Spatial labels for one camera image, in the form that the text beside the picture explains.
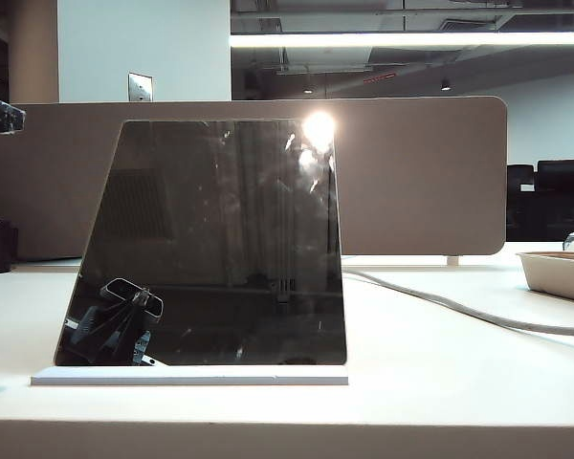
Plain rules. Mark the white divider support foot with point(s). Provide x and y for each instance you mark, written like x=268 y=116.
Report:
x=453 y=261

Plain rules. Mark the red ceiling sign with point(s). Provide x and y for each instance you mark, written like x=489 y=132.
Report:
x=379 y=78

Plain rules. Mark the beige paper tray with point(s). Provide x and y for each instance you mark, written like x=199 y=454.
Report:
x=555 y=277

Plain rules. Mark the ceiling air vent grille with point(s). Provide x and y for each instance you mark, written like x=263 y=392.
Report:
x=469 y=24

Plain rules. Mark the brown desk divider panel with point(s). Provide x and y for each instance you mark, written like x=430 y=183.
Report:
x=411 y=181

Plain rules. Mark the long ceiling light strip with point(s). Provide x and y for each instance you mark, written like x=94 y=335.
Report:
x=411 y=39

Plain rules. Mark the black hanging ceiling spotlight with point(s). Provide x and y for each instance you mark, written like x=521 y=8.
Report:
x=445 y=86

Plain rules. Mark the left gripper black taped finger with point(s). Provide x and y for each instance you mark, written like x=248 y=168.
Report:
x=2 y=116

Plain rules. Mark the metal wall plate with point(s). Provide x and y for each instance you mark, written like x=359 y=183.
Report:
x=140 y=87

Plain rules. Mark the narrow black office chair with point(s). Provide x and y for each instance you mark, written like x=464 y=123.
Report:
x=521 y=210

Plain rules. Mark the wide black office chair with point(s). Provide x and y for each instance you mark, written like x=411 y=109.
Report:
x=564 y=205

